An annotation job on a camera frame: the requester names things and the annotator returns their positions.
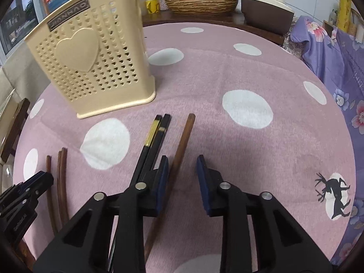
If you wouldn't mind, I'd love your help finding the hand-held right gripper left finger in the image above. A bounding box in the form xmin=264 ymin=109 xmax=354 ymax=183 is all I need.
xmin=33 ymin=155 xmax=169 ymax=273

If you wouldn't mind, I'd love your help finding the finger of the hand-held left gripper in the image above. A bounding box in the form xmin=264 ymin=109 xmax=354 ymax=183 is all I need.
xmin=20 ymin=171 xmax=54 ymax=192
xmin=15 ymin=189 xmax=43 ymax=205

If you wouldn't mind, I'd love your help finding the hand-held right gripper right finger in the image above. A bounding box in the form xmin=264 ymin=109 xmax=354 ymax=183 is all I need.
xmin=197 ymin=155 xmax=333 ymax=273

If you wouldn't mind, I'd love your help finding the cream plastic utensil holder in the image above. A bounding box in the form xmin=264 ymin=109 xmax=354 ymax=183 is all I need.
xmin=24 ymin=0 xmax=157 ymax=119

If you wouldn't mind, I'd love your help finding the dark wooden stool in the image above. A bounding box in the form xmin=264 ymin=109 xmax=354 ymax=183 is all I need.
xmin=0 ymin=98 xmax=31 ymax=163

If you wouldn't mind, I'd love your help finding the dark wooden counter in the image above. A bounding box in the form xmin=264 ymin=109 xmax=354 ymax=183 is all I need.
xmin=142 ymin=8 xmax=285 ymax=45

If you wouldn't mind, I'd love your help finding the aluminium sliding window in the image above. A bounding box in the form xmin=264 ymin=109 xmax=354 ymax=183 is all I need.
xmin=0 ymin=0 xmax=44 ymax=63

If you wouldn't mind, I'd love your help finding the grey patterned cloth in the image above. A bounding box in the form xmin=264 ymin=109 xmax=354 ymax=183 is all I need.
xmin=283 ymin=31 xmax=308 ymax=61

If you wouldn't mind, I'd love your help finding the purple floral cloth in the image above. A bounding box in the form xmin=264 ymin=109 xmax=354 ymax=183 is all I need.
xmin=290 ymin=15 xmax=364 ymax=265

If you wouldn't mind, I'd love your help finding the yellow cup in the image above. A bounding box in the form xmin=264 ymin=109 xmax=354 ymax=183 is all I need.
xmin=146 ymin=0 xmax=160 ymax=15

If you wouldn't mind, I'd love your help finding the woven pattern wash basin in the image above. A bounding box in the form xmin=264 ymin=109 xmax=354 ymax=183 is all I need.
xmin=163 ymin=0 xmax=239 ymax=16

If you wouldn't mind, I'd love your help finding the brown and cream rice cooker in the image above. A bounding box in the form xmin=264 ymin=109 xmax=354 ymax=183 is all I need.
xmin=241 ymin=0 xmax=295 ymax=35

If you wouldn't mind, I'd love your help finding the light wooden shelf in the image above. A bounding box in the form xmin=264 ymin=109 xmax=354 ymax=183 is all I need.
xmin=323 ymin=20 xmax=338 ymax=38

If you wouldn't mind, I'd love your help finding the glass jar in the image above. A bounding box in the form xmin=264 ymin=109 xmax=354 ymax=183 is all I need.
xmin=348 ymin=8 xmax=359 ymax=35

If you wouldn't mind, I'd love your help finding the yellow wrapped roll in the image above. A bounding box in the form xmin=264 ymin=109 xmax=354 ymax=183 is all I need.
xmin=337 ymin=0 xmax=349 ymax=35

